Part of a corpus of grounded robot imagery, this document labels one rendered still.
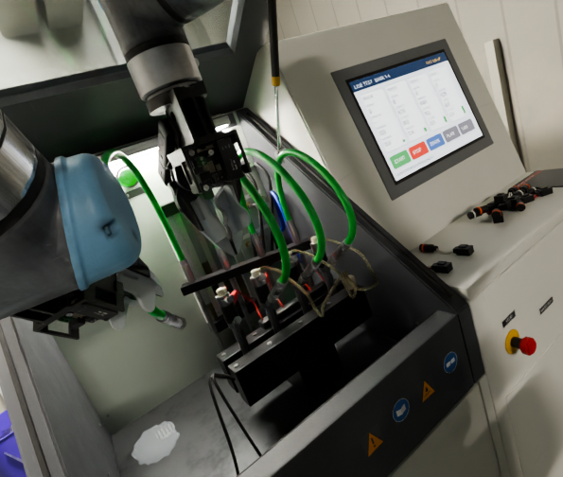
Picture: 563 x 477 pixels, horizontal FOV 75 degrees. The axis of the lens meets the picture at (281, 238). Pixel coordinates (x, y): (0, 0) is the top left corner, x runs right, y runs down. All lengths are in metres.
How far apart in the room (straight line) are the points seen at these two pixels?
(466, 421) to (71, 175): 0.78
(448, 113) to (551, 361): 0.69
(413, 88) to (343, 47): 0.23
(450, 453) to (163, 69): 0.78
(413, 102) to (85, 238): 1.00
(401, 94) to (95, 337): 0.98
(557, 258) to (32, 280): 1.01
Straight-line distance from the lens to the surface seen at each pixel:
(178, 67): 0.45
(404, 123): 1.07
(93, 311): 0.44
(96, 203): 0.22
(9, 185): 0.20
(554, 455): 1.23
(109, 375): 1.02
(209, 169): 0.44
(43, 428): 0.63
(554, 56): 2.08
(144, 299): 0.49
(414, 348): 0.68
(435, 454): 0.81
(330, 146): 0.90
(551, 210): 1.06
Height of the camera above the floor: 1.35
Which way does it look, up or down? 15 degrees down
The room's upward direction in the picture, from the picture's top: 20 degrees counter-clockwise
